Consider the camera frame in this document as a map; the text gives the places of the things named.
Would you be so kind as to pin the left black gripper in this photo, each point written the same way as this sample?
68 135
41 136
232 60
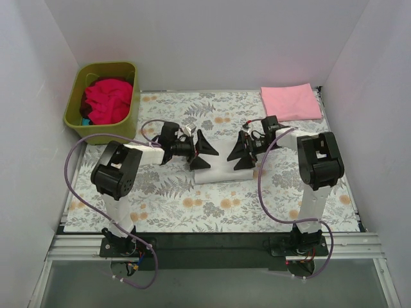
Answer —
195 149

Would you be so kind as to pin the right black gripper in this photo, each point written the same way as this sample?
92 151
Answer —
248 147

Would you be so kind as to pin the white t shirt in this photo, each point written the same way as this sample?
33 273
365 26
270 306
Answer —
221 170

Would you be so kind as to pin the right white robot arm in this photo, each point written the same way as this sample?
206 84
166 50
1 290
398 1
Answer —
319 159

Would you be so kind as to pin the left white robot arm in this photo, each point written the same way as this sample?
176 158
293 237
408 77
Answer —
115 172

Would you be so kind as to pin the folded pink t shirt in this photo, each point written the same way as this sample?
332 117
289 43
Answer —
295 103

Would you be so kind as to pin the crumpled red t shirt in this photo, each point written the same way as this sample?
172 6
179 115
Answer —
106 101

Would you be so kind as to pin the olive green plastic bin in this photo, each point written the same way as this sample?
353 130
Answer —
88 74

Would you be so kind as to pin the blue garment in bin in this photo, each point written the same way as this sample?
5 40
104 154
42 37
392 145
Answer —
86 122

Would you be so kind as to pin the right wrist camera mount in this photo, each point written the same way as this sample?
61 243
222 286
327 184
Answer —
246 127

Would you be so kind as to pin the aluminium front rail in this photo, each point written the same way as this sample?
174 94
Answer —
347 245

